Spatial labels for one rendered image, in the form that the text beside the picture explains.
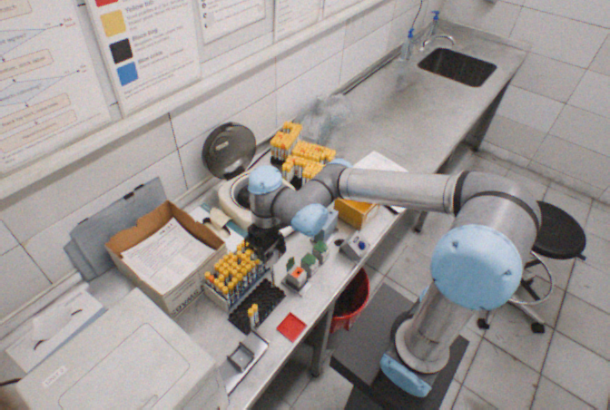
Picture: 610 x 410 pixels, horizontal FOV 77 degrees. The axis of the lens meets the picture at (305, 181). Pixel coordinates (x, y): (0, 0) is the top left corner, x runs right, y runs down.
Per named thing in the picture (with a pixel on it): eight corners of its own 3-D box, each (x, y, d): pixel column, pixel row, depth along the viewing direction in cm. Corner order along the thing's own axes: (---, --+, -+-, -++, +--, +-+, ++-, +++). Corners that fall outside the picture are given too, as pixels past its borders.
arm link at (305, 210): (339, 193, 84) (300, 171, 89) (309, 224, 78) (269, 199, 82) (336, 216, 90) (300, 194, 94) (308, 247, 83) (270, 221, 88)
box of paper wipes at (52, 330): (40, 385, 101) (17, 367, 92) (16, 359, 105) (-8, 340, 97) (113, 318, 114) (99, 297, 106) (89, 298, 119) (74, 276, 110)
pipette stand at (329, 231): (326, 249, 136) (329, 232, 129) (309, 240, 139) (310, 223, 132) (339, 230, 142) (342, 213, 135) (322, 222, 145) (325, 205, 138)
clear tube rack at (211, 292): (228, 314, 117) (225, 302, 112) (205, 295, 121) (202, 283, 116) (271, 269, 129) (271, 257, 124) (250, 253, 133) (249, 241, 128)
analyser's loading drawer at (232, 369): (216, 410, 97) (213, 404, 93) (199, 393, 100) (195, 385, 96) (270, 346, 109) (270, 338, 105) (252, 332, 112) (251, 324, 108)
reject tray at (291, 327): (293, 343, 112) (293, 342, 111) (275, 328, 115) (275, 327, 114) (307, 326, 116) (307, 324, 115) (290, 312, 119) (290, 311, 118)
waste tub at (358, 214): (359, 232, 142) (364, 215, 135) (331, 214, 148) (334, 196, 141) (378, 212, 150) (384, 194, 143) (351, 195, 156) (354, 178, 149)
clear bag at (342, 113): (329, 133, 185) (331, 109, 175) (309, 115, 195) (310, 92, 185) (360, 121, 193) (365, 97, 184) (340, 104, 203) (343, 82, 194)
